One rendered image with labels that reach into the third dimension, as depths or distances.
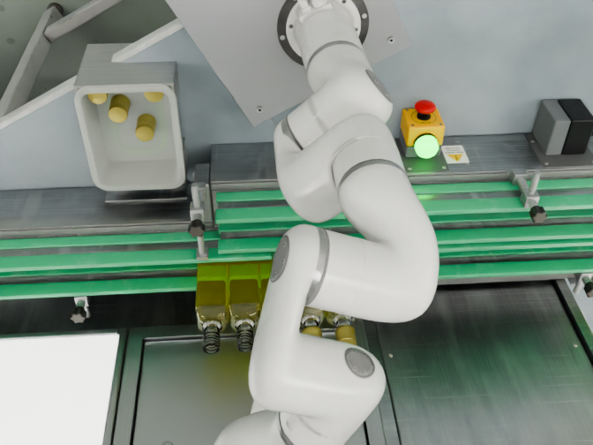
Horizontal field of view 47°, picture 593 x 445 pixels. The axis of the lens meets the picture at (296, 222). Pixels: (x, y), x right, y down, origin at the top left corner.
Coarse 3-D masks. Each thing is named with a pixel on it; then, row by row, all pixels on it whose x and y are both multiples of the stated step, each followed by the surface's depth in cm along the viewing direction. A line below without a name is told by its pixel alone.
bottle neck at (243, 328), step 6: (240, 324) 119; (246, 324) 119; (252, 324) 120; (240, 330) 118; (246, 330) 118; (252, 330) 119; (240, 336) 117; (246, 336) 117; (252, 336) 118; (240, 342) 116; (246, 342) 116; (252, 342) 117; (240, 348) 117; (246, 348) 118
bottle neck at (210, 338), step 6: (210, 324) 119; (216, 324) 119; (204, 330) 119; (210, 330) 118; (216, 330) 118; (204, 336) 117; (210, 336) 117; (216, 336) 117; (204, 342) 116; (210, 342) 116; (216, 342) 116; (204, 348) 116; (210, 348) 118; (216, 348) 117
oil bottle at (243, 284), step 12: (240, 264) 128; (252, 264) 128; (240, 276) 126; (252, 276) 126; (240, 288) 123; (252, 288) 123; (240, 300) 121; (252, 300) 121; (240, 312) 120; (252, 312) 120
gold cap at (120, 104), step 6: (114, 96) 125; (120, 96) 124; (126, 96) 125; (114, 102) 123; (120, 102) 123; (126, 102) 124; (114, 108) 122; (120, 108) 122; (126, 108) 123; (114, 114) 123; (120, 114) 123; (126, 114) 123; (114, 120) 123; (120, 120) 124
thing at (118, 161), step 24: (144, 96) 126; (168, 96) 118; (96, 120) 127; (168, 120) 129; (96, 144) 127; (120, 144) 132; (144, 144) 132; (168, 144) 133; (96, 168) 127; (120, 168) 133; (144, 168) 134; (168, 168) 134
